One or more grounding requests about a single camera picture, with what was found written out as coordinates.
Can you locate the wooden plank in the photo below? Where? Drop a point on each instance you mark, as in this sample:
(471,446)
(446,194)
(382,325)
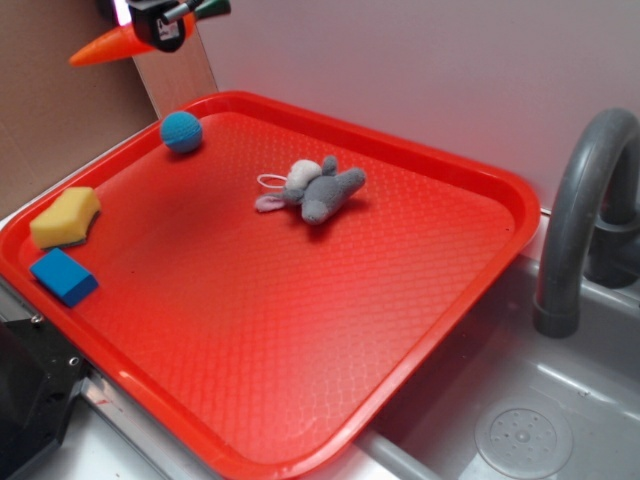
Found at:
(170,79)

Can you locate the yellow sponge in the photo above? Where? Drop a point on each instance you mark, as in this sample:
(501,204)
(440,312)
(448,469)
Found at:
(67,221)

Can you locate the grey plush bunny toy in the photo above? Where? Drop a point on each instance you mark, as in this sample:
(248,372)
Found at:
(319,190)

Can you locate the blue rectangular block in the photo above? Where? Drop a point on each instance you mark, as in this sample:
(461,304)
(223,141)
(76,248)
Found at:
(64,277)

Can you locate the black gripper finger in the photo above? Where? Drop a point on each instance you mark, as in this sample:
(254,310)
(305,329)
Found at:
(160,23)

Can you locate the grey toy faucet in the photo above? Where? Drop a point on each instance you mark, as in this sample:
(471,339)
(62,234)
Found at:
(593,230)

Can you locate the orange toy carrot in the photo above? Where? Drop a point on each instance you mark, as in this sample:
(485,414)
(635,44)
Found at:
(121,41)

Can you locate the blue knitted ball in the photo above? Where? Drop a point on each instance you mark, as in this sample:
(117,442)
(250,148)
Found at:
(181,132)

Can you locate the red plastic tray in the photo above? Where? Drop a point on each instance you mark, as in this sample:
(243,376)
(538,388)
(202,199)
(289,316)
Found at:
(263,343)

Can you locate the grey toy sink basin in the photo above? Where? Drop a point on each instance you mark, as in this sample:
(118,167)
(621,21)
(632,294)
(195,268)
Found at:
(498,400)

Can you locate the brown cardboard panel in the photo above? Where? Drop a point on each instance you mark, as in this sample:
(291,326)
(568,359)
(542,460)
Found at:
(56,118)

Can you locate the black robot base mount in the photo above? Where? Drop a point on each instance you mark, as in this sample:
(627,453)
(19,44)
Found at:
(41,377)

